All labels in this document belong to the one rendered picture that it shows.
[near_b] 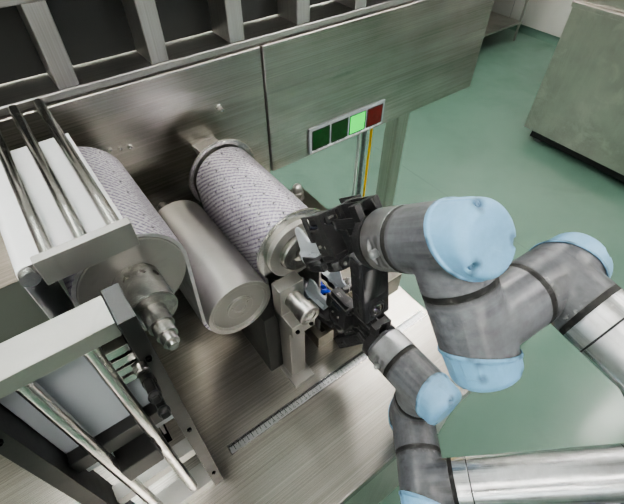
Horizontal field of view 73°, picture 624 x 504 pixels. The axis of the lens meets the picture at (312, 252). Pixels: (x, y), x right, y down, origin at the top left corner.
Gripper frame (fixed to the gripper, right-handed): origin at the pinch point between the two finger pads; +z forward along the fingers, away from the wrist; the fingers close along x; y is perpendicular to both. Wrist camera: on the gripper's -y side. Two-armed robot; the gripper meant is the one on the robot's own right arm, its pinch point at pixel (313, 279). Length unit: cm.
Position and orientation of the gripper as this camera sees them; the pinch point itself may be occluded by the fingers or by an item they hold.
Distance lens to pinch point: 87.9
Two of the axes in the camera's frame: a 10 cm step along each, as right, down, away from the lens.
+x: -8.0, 4.4, -4.0
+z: -6.0, -5.9, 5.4
